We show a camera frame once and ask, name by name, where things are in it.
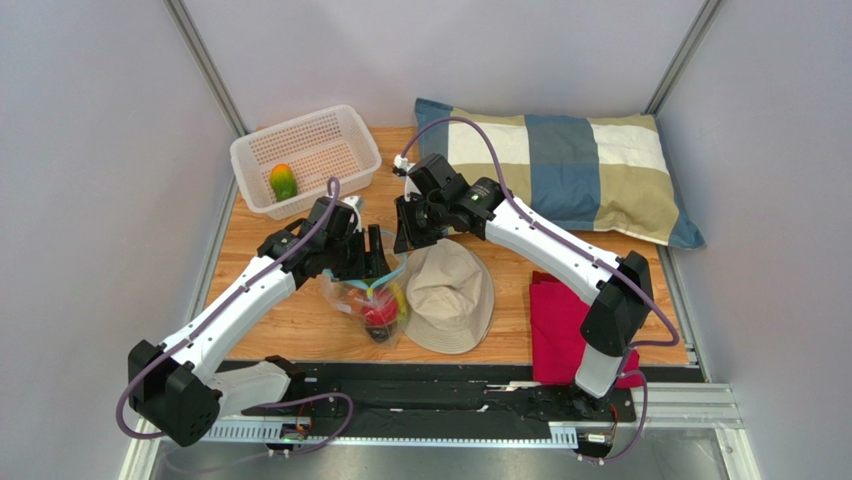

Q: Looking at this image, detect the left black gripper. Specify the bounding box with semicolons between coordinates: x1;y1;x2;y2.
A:
325;225;392;283

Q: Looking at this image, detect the clear zip top bag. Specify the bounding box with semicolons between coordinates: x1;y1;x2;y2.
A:
320;224;408;348

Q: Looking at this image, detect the green orange fake mango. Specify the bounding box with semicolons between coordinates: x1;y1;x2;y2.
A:
268;164;299;202

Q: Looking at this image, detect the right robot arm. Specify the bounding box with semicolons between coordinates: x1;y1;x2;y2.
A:
393;154;654;400

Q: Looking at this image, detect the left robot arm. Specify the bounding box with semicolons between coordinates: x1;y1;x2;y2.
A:
116;196;390;447

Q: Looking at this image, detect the yellow fake fruit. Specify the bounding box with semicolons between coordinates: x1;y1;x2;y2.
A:
388;282;408;323

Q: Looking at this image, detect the red fake apple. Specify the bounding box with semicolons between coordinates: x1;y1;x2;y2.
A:
361;292;397;327

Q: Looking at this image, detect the beige bucket hat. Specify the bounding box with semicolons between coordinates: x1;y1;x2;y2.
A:
401;239;496;355

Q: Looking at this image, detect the white plastic basket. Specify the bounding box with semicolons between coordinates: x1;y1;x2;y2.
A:
230;104;382;220

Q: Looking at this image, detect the red folded cloth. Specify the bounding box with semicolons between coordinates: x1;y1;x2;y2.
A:
529;271;643;394

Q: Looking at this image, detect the plaid pillow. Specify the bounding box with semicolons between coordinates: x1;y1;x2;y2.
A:
414;98;706;250

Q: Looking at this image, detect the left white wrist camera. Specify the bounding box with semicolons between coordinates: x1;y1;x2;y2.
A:
343;195;366;231

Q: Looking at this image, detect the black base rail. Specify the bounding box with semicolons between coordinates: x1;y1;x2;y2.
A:
281;362;637;440

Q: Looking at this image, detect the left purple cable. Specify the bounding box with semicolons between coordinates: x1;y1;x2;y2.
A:
117;176;342;441

